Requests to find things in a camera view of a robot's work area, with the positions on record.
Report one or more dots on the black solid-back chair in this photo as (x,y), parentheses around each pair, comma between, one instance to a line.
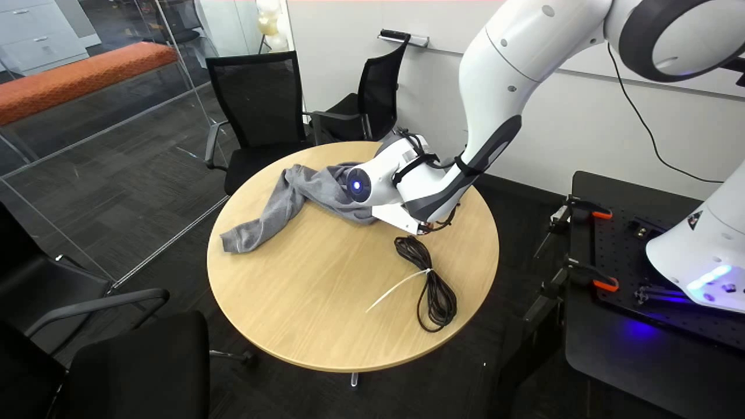
(20,257)

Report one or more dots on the orange upholstered bench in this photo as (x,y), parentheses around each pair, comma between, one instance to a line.
(77,78)

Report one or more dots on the gray fleece sweatshirt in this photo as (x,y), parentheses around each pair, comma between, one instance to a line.
(311,187)

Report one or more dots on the black chair chrome legs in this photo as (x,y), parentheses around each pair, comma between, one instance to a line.
(384,84)

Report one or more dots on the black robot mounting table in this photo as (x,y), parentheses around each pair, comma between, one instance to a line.
(620,365)

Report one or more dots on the round wooden table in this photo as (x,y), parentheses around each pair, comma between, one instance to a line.
(311,310)

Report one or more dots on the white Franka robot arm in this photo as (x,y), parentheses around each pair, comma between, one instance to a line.
(513,62)

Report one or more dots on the whiteboard tray rail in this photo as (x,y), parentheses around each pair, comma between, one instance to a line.
(403,38)

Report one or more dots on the small black metal bracket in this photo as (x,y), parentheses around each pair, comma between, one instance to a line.
(659,295)

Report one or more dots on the black office chair grey arms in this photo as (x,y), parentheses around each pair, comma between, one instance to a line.
(258,102)

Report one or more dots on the black mesh chair chrome arms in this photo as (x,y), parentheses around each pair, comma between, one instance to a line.
(132,365)

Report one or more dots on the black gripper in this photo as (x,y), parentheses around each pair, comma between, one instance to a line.
(439,227)

